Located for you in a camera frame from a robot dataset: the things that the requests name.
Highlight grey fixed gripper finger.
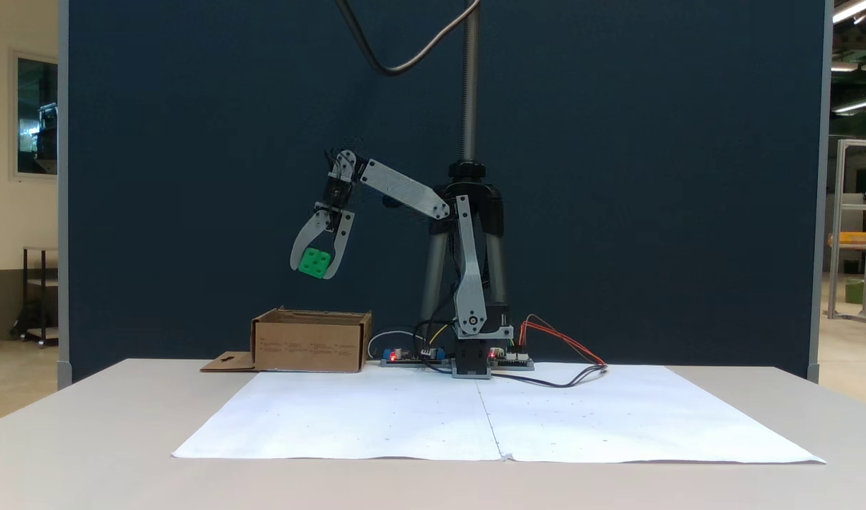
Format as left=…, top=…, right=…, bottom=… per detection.
left=324, top=210, right=356, bottom=280

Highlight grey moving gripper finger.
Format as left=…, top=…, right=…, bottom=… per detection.
left=290, top=211, right=331, bottom=272

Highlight green dice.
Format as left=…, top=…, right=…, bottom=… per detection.
left=298, top=247, right=333, bottom=279

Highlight brown cardboard box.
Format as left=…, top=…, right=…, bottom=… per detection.
left=200, top=307, right=373, bottom=374

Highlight blue circuit board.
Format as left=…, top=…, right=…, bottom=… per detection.
left=381, top=347, right=448, bottom=368

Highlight dark blue partition panel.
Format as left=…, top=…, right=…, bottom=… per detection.
left=57, top=0, right=833, bottom=385

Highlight white paper sheet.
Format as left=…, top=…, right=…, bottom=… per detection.
left=172, top=368, right=504, bottom=461
left=475, top=363, right=826, bottom=465

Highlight black and silver tripod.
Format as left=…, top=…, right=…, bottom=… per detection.
left=382, top=0, right=510, bottom=342

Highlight black shelf rack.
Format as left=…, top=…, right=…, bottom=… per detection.
left=22, top=246, right=59, bottom=348

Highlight white cable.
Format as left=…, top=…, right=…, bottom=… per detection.
left=367, top=329, right=423, bottom=361

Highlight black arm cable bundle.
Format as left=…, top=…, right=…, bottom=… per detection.
left=413, top=283, right=470, bottom=374

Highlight grey overhead cable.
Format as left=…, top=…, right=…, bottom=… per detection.
left=336, top=0, right=482, bottom=77

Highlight circuit board with jumper wires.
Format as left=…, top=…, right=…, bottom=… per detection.
left=491, top=347, right=535, bottom=371

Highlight black and orange cable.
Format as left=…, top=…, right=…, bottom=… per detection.
left=489, top=315, right=609, bottom=389

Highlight wall window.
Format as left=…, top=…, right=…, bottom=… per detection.
left=9, top=48, right=59, bottom=179

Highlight aluminium profile frame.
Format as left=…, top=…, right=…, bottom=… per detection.
left=827, top=139, right=866, bottom=323

